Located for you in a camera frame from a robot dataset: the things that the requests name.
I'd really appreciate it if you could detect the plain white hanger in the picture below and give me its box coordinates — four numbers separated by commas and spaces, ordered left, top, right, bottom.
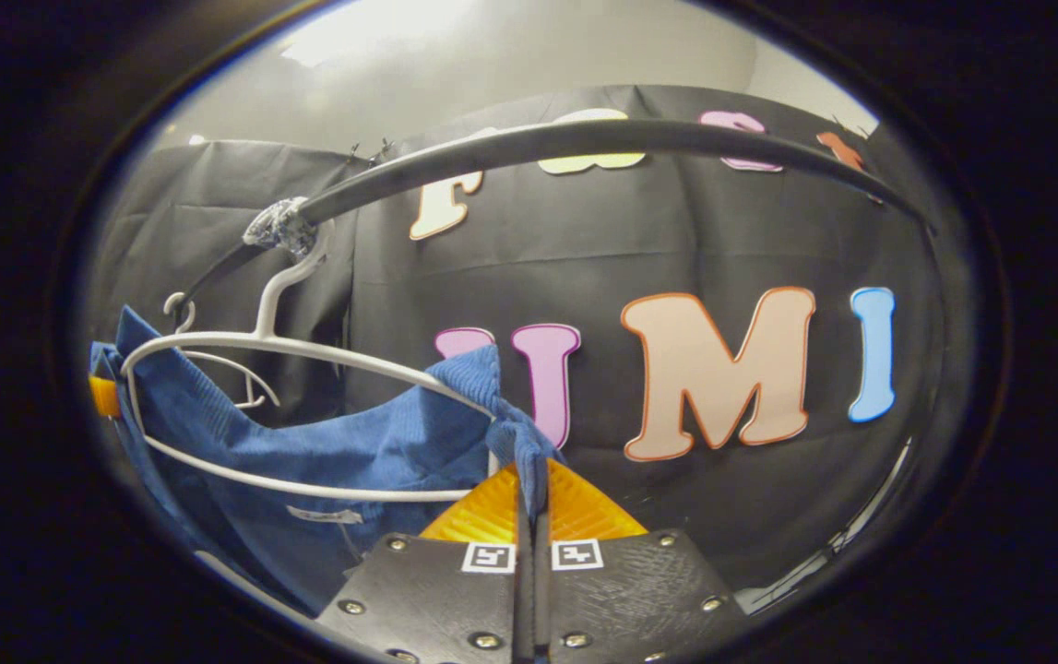
162, 291, 280, 411

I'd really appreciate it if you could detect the black clothes rack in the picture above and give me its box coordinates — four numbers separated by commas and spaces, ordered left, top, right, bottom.
169, 118, 937, 319

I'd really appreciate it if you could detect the clear tape wrap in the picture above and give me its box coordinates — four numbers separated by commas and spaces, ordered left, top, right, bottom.
243, 196, 322, 259

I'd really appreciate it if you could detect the blue corduroy shirt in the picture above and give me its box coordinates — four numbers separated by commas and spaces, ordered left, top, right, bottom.
89, 304, 566, 619

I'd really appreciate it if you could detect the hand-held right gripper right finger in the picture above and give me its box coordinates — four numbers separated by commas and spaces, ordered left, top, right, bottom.
533, 458, 751, 664

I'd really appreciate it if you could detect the white hanger with taped hook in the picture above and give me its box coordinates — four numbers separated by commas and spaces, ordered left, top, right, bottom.
120, 217, 502, 504

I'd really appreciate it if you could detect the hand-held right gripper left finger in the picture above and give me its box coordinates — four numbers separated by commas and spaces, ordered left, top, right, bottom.
316, 461, 529, 664

